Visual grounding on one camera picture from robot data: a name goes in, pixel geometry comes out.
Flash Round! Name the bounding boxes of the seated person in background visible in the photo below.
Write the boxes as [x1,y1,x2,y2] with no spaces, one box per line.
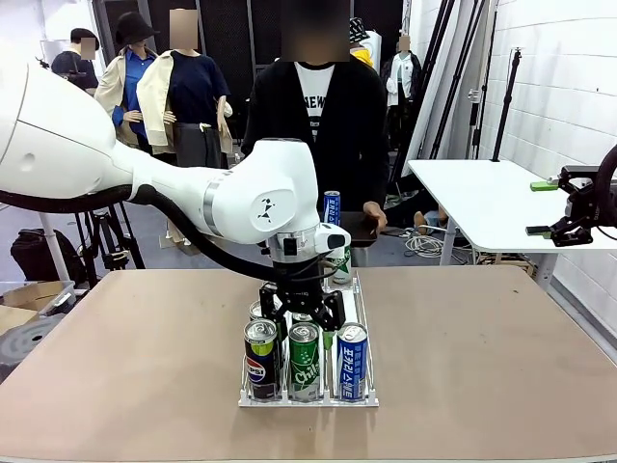
[384,172,452,233]

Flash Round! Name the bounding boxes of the grey round base plate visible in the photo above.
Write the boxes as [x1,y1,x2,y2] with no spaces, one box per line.
[0,313,67,383]

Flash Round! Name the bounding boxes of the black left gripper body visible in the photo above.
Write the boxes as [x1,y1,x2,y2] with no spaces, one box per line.
[273,259,326,315]

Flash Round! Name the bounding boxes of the dark brown serving tray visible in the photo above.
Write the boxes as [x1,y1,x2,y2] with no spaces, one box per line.
[335,210,383,249]

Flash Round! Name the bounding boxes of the person with black cap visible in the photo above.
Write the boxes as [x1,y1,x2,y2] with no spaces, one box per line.
[49,27,101,95]

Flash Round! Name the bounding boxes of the blue Pocari Sweat can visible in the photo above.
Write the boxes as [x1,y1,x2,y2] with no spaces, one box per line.
[323,190,342,228]
[335,321,370,402]

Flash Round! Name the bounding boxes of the short black tripod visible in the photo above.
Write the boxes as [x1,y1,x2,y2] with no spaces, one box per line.
[91,211,131,272]

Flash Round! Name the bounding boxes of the mannequin with yellow hoodie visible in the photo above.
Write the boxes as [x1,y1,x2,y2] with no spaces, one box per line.
[348,16,383,74]

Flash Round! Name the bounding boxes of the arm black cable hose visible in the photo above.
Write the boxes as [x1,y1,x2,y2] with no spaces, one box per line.
[594,143,617,242]
[0,184,334,286]

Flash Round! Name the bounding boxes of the person's left forearm black sleeve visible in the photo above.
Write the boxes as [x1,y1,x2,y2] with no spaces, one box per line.
[357,139,391,207]

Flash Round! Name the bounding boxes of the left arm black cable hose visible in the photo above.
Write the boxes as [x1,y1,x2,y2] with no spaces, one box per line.
[0,184,334,286]

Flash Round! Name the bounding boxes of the open cardboard box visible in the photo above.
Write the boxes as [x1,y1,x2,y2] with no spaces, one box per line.
[2,281,76,313]

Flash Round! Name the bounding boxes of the black light stand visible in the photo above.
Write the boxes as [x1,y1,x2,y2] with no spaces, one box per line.
[490,46,524,163]

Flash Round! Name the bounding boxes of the mannequin with navy top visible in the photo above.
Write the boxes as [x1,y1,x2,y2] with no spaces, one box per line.
[136,8,235,171]

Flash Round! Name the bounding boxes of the white three-lane can rack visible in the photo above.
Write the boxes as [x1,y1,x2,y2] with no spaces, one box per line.
[237,268,381,409]

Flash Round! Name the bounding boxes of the black Pepsi can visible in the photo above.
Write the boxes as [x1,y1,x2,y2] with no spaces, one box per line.
[248,299,272,323]
[243,318,282,401]

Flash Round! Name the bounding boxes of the mannequin with black hat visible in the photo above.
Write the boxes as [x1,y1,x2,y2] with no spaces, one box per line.
[93,11,161,156]

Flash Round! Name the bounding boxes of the white floor cables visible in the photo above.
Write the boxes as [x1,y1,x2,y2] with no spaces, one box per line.
[402,225,453,259]

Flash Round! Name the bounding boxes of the flat cardboard sheet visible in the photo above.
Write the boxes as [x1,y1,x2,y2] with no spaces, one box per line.
[0,304,40,337]

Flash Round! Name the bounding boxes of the person's left hand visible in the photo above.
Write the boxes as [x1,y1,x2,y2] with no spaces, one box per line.
[362,201,389,238]

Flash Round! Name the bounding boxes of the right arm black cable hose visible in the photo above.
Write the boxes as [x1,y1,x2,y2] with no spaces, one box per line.
[594,143,617,242]

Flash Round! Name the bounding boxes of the mannequin with white jacket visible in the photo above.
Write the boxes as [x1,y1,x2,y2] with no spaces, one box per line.
[383,33,423,146]

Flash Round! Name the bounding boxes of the black leaning stand poles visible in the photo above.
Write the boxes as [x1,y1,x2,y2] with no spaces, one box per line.
[416,0,498,161]

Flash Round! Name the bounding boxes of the person in black cardigan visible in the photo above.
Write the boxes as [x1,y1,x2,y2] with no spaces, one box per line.
[240,0,391,267]

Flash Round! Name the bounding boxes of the tall black camera tripod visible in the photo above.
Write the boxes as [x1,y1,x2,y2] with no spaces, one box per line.
[70,201,147,290]

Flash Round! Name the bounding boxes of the black backpack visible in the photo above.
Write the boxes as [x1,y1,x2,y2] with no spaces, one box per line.
[9,228,88,285]

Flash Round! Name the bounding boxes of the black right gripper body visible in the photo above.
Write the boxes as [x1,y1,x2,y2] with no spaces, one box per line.
[565,177,604,229]

